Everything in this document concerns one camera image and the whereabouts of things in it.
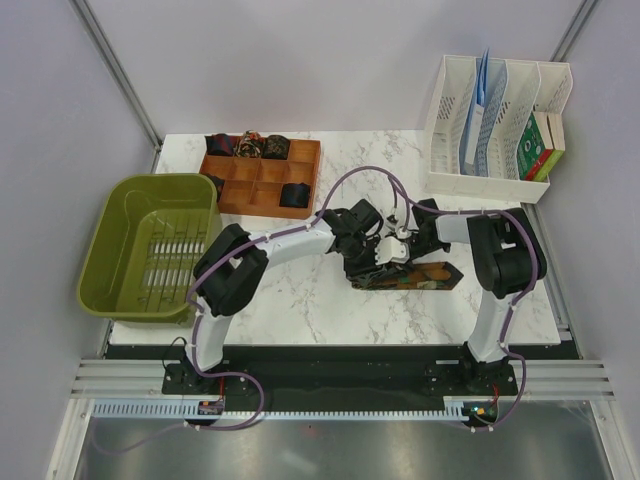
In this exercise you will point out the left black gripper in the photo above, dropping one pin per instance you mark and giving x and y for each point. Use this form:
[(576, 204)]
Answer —
[(370, 267)]

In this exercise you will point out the floral brown green tie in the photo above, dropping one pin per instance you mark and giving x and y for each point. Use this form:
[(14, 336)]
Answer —
[(428, 276)]

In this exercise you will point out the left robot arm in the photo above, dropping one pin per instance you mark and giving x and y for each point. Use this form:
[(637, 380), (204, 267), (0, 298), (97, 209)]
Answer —
[(229, 273)]

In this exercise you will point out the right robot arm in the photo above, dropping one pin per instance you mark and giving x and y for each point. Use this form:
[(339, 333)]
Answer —
[(507, 259)]

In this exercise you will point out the wooden compartment tray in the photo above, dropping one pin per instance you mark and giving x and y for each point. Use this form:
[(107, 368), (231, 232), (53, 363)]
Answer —
[(252, 186)]

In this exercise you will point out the blue paper folder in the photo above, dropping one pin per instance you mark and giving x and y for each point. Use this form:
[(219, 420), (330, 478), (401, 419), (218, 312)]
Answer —
[(486, 100)]

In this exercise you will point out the rolled dark gold tie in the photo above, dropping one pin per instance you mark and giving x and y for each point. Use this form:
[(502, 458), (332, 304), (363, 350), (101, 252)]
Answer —
[(276, 147)]

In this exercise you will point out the green white book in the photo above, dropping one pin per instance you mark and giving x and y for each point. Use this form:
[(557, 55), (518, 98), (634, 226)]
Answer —
[(535, 145)]

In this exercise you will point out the rolled multicolour patterned tie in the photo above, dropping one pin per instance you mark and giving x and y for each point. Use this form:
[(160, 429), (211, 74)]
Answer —
[(250, 145)]

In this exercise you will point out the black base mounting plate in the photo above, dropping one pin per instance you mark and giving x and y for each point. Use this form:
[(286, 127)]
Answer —
[(343, 377)]

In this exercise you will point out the red spine book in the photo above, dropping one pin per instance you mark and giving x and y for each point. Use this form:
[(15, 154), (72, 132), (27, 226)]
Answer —
[(552, 130)]

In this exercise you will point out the rolled navy red tie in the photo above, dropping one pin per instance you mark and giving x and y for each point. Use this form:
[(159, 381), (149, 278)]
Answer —
[(220, 144)]

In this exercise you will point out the white plastic file organizer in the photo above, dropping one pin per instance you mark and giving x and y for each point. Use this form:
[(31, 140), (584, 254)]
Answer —
[(532, 86)]

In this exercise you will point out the olive green plastic basket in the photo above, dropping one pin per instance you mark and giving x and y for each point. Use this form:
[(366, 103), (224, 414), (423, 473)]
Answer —
[(152, 231)]

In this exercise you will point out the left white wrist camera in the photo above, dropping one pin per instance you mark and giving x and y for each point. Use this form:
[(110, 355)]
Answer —
[(391, 250)]

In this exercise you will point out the aluminium rail frame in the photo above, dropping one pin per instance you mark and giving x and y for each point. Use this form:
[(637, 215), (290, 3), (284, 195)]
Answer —
[(538, 379)]

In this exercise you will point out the white slotted cable duct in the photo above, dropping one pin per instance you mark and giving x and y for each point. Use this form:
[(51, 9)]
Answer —
[(193, 409)]

